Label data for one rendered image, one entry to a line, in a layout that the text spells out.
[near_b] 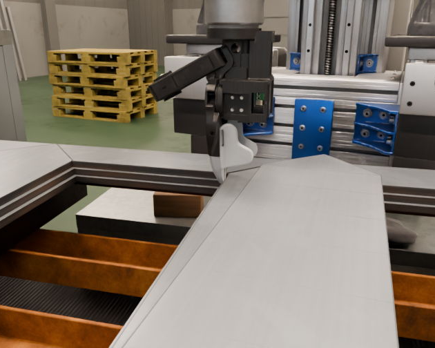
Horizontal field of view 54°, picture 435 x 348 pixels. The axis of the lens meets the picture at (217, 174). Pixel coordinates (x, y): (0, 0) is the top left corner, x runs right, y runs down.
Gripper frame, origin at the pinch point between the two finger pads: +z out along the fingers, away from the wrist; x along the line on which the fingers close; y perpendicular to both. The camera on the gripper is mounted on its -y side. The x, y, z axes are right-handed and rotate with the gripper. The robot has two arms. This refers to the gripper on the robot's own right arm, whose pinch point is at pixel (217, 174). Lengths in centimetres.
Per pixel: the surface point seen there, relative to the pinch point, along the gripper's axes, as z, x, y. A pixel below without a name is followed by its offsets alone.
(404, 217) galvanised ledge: 17.2, 30.9, 32.6
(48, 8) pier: -58, 866, -613
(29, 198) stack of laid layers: 2.6, -9.4, -24.7
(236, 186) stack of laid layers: 0.8, -2.1, 3.2
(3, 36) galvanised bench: -18, 47, -71
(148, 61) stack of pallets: 21, 458, -201
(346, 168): 0.6, 9.3, 18.5
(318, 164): 0.6, 10.1, 14.2
